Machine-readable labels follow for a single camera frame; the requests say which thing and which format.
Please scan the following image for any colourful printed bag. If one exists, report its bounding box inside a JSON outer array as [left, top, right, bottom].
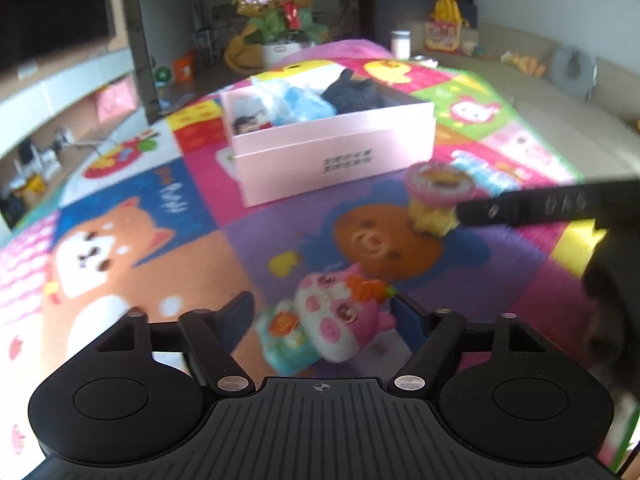
[[425, 19, 463, 53]]

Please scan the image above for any blue white tissue packet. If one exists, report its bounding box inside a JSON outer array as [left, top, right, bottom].
[[252, 77, 338, 126]]

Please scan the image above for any colourful cartoon play mat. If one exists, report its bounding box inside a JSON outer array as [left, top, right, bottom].
[[0, 37, 640, 480]]

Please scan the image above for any yellow pink cake toy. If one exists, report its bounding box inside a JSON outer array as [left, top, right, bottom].
[[404, 162, 476, 237]]

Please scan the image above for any white jar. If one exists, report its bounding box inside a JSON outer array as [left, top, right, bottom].
[[391, 30, 412, 60]]

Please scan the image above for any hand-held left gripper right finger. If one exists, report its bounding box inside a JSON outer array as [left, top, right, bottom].
[[392, 294, 543, 396]]

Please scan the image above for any grey neck pillow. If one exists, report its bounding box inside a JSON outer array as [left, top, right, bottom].
[[550, 42, 598, 103]]

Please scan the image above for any dark sideboard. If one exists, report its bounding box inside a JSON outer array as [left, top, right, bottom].
[[357, 0, 473, 46]]

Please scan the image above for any beige sofa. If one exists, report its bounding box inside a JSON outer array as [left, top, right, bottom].
[[425, 22, 640, 183]]

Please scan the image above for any yellow plush cushion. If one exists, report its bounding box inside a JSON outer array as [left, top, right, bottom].
[[223, 30, 266, 73]]

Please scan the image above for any black television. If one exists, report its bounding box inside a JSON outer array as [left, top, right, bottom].
[[0, 0, 118, 73]]

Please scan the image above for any cartoon boy figurine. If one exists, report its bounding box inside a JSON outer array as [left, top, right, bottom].
[[232, 105, 276, 136]]

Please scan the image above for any pink pig toy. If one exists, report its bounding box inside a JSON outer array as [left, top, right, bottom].
[[255, 262, 398, 376]]

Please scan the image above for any pink gift bag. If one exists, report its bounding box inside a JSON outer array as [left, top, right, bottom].
[[95, 80, 138, 123]]

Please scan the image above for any soft doll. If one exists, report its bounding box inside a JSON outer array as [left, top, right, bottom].
[[501, 50, 547, 77]]

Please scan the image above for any wall cabinet with shelves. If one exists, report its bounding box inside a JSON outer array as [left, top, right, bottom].
[[0, 0, 151, 231]]

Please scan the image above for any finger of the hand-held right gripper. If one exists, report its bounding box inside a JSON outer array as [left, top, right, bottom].
[[457, 179, 640, 228]]

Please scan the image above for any potted purple orchid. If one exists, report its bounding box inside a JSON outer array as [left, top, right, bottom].
[[235, 0, 328, 61]]

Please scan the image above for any pink cardboard box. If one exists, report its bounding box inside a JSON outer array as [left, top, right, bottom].
[[220, 67, 436, 208]]

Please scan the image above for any yellow backpack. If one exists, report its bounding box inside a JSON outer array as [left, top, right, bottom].
[[432, 0, 471, 28]]

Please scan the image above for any black plush toy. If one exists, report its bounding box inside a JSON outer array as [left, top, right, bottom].
[[320, 67, 416, 115]]

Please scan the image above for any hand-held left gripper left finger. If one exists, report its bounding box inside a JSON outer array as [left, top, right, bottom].
[[95, 290, 257, 395]]

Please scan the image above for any orange box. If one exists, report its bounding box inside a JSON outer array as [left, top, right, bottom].
[[173, 51, 197, 82]]

